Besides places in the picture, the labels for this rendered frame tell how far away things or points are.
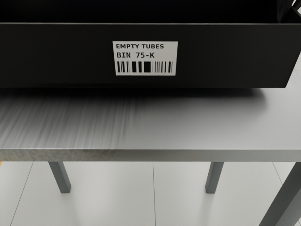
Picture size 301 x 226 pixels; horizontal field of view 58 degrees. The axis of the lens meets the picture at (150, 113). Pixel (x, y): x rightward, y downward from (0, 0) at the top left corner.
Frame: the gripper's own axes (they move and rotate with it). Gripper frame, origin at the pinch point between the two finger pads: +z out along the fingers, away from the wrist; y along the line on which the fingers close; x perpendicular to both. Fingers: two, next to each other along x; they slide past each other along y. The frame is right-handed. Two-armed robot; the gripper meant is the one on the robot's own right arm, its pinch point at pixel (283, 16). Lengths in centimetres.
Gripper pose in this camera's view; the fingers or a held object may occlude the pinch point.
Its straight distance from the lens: 53.7
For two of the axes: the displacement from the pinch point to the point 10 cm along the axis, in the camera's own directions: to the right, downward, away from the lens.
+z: 0.1, 7.3, 6.8
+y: -10.0, 0.1, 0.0
